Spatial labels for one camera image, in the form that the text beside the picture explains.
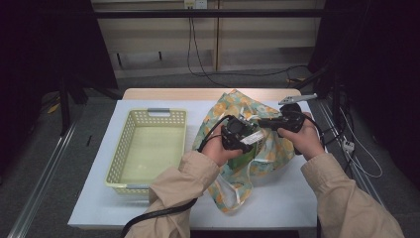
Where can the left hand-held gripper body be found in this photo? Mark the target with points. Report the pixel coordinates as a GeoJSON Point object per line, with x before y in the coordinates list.
{"type": "Point", "coordinates": [236, 132]}

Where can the person's right hand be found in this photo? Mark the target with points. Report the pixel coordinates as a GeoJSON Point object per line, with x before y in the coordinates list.
{"type": "Point", "coordinates": [307, 139]}

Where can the white wall outlet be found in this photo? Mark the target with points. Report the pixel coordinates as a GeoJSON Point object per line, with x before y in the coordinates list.
{"type": "Point", "coordinates": [195, 3]}

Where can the pale yellow plastic basket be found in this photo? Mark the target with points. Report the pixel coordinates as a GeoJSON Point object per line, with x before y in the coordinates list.
{"type": "Point", "coordinates": [148, 148]}

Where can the light wooden table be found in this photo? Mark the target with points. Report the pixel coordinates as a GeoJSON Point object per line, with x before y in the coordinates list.
{"type": "Point", "coordinates": [171, 94]}

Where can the fruit print cloth bag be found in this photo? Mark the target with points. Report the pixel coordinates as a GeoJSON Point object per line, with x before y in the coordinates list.
{"type": "Point", "coordinates": [231, 102]}

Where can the dark curtain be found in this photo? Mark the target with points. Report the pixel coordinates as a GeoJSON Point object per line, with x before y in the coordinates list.
{"type": "Point", "coordinates": [379, 66]}
{"type": "Point", "coordinates": [39, 49]}

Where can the white power strip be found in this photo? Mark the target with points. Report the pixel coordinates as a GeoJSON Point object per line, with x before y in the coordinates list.
{"type": "Point", "coordinates": [348, 145]}

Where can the person's left hand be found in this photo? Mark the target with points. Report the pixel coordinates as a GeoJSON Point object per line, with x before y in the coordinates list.
{"type": "Point", "coordinates": [216, 150]}

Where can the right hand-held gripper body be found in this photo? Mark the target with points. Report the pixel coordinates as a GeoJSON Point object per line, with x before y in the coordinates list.
{"type": "Point", "coordinates": [290, 117]}

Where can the metal floor rail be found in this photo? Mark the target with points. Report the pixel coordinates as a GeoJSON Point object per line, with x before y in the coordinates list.
{"type": "Point", "coordinates": [373, 185]}
{"type": "Point", "coordinates": [36, 195]}

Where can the white table mat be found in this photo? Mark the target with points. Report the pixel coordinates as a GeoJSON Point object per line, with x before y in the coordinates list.
{"type": "Point", "coordinates": [148, 211]}

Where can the black horizontal bar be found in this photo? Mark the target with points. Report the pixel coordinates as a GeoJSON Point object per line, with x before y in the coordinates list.
{"type": "Point", "coordinates": [264, 13]}

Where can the black metal stand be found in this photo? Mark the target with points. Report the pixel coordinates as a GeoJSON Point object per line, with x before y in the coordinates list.
{"type": "Point", "coordinates": [335, 86]}
{"type": "Point", "coordinates": [64, 109]}

